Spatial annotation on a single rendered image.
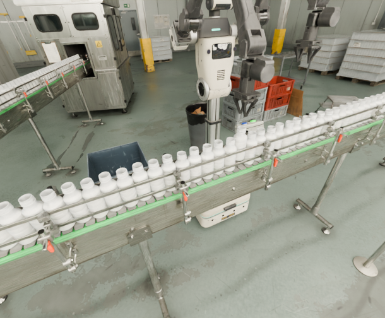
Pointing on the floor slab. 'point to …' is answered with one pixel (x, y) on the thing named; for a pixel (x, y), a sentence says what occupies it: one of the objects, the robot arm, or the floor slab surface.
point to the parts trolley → (290, 65)
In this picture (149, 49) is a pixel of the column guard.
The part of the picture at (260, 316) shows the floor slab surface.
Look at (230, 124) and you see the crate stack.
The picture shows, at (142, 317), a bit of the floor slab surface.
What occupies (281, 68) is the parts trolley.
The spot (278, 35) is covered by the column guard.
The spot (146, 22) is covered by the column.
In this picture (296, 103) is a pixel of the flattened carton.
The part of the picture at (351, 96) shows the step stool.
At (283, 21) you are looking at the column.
